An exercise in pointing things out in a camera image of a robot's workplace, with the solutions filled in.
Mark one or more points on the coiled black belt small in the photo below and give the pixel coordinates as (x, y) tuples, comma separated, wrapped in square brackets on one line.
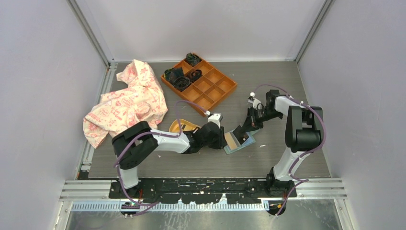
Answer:
[(194, 75)]

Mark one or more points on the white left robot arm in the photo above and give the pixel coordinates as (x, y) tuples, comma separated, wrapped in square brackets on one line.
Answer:
[(135, 144)]

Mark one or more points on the dark folded fabric item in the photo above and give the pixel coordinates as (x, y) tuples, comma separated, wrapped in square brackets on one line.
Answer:
[(172, 74)]

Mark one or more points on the green card holder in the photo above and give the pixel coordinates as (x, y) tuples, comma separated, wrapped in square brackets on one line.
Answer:
[(248, 142)]

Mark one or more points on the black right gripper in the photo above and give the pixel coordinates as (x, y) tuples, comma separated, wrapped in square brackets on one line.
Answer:
[(252, 123)]

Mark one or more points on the pink patterned cloth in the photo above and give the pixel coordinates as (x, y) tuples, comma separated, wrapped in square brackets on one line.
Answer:
[(142, 100)]

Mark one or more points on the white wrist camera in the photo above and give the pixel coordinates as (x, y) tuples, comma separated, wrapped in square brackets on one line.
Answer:
[(215, 118), (253, 102)]

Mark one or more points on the yellow oval dish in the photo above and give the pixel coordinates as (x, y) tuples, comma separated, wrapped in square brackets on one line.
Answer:
[(184, 125)]

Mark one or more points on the orange compartment tray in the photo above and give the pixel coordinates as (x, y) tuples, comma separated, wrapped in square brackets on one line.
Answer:
[(209, 90)]

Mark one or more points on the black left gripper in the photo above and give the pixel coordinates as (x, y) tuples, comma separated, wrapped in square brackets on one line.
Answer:
[(221, 142)]

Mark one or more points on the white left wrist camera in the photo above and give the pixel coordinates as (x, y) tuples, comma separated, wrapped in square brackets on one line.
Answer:
[(215, 118)]

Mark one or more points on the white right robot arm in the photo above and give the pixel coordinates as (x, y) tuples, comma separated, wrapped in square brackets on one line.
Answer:
[(304, 134)]

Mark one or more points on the orange credit card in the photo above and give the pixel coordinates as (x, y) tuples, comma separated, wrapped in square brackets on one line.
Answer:
[(231, 140)]

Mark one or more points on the aluminium frame rail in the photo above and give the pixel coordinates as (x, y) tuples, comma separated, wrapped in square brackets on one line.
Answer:
[(93, 196)]

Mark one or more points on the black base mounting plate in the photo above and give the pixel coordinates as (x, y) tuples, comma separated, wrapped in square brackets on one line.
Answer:
[(205, 190)]

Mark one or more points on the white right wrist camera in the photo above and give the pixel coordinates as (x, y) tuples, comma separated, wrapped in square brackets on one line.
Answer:
[(253, 102)]

